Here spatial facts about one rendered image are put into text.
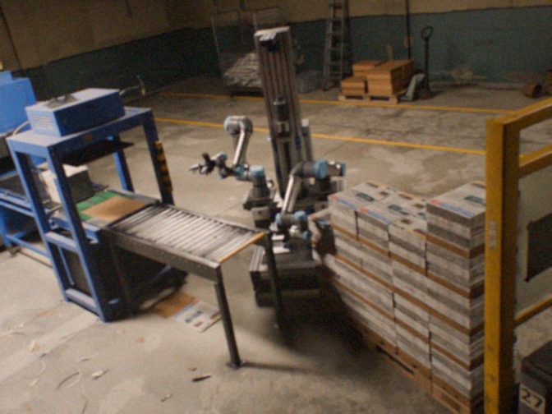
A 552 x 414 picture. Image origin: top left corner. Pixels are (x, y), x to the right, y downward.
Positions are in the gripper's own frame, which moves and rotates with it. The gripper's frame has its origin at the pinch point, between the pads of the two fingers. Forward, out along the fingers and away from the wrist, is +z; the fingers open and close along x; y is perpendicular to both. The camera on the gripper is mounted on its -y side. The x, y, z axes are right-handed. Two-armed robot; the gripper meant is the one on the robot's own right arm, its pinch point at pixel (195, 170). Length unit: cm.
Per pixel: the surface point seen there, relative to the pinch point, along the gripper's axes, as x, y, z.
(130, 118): 83, -19, -25
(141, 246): 28, 52, 36
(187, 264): -23, 46, 45
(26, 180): 149, 25, 35
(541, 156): -223, -72, 50
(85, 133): 90, -19, 15
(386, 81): 83, 100, -610
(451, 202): -185, -31, 25
